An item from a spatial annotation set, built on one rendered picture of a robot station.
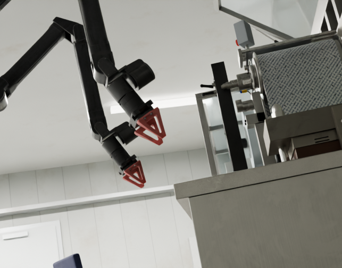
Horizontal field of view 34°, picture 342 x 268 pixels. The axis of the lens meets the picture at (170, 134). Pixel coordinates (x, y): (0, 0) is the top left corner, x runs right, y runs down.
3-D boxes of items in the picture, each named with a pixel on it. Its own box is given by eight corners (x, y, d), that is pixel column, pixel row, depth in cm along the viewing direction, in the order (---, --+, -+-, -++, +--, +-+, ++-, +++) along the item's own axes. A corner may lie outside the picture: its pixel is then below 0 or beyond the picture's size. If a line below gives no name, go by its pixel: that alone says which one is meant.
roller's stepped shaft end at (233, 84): (222, 92, 202) (220, 84, 203) (239, 89, 201) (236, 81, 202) (222, 89, 199) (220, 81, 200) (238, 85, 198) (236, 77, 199)
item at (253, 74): (253, 81, 169) (254, 93, 175) (260, 79, 169) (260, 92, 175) (248, 60, 172) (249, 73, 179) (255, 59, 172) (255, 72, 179)
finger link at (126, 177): (149, 183, 201) (133, 162, 202) (151, 178, 194) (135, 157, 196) (134, 194, 199) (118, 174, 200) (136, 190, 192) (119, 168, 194)
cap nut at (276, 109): (272, 123, 148) (268, 107, 149) (285, 120, 147) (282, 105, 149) (273, 119, 144) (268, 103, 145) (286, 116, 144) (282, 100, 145)
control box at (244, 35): (241, 50, 241) (236, 30, 244) (255, 45, 238) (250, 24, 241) (234, 46, 235) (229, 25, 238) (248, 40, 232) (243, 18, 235)
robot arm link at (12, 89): (61, 21, 217) (60, 7, 207) (89, 41, 215) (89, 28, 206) (-19, 103, 201) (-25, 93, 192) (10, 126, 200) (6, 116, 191)
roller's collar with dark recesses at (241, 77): (240, 94, 202) (236, 78, 204) (256, 91, 202) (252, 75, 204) (239, 88, 196) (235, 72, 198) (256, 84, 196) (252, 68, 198)
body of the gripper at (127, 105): (150, 117, 155) (134, 97, 157) (155, 103, 146) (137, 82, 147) (132, 131, 153) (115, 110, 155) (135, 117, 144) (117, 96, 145)
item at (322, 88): (277, 140, 161) (263, 82, 167) (359, 123, 159) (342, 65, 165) (277, 140, 161) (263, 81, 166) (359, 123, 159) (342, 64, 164)
